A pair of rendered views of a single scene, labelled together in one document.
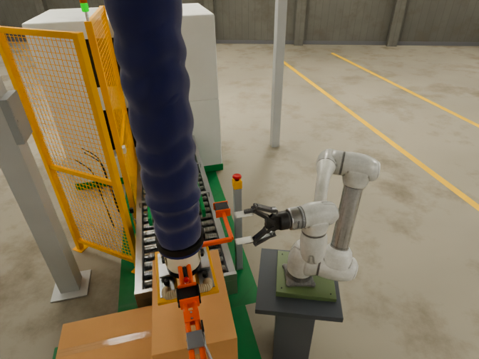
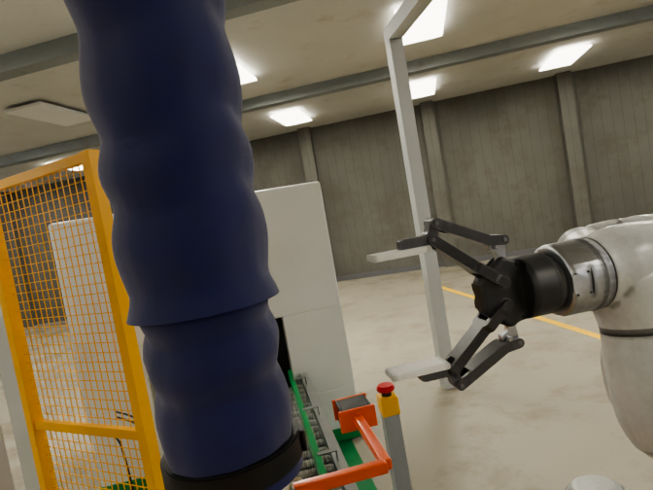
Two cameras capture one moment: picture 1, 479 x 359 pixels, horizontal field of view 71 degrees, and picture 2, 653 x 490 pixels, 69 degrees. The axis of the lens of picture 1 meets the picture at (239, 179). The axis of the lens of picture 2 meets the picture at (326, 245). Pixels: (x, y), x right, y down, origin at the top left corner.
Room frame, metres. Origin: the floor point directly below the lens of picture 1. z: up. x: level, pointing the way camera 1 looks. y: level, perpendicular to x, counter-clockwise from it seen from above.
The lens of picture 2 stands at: (0.43, 0.03, 1.71)
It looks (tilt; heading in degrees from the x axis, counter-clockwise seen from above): 3 degrees down; 4
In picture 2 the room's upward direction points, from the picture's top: 10 degrees counter-clockwise
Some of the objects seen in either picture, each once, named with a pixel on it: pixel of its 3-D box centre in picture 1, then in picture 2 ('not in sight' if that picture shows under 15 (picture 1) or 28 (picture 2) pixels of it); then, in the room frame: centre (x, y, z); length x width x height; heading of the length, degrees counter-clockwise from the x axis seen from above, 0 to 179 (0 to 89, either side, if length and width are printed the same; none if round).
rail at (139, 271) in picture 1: (140, 202); not in sight; (2.59, 0.96, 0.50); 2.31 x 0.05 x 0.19; 13
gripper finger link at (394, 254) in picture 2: (243, 214); (398, 253); (0.98, -0.01, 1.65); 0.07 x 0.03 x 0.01; 104
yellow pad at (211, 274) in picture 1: (202, 265); not in sight; (1.20, 0.20, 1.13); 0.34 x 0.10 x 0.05; 14
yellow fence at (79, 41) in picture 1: (79, 168); (83, 414); (2.34, 1.31, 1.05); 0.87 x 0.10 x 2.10; 65
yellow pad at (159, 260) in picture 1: (165, 272); not in sight; (1.16, 0.38, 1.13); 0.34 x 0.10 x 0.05; 14
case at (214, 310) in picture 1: (193, 316); not in sight; (1.17, 0.28, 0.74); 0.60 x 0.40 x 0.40; 11
